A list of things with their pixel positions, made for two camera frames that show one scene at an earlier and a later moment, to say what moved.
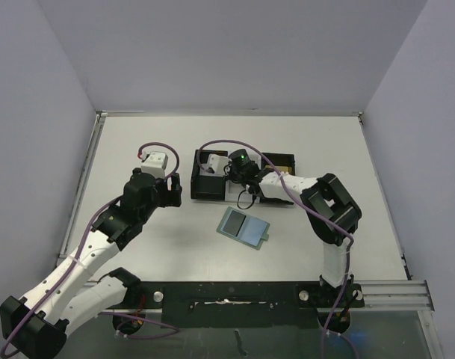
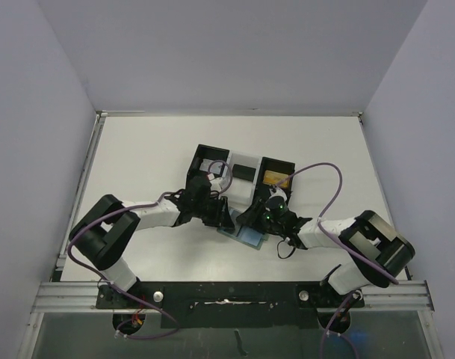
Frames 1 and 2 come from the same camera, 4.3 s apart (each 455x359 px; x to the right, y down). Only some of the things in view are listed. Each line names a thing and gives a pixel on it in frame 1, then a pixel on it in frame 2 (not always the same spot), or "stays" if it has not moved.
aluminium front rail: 379,297 stays
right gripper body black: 227,169 -> 257,211
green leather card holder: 243,228 stays
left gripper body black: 171,191 -> 218,209
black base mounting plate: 240,304 stays
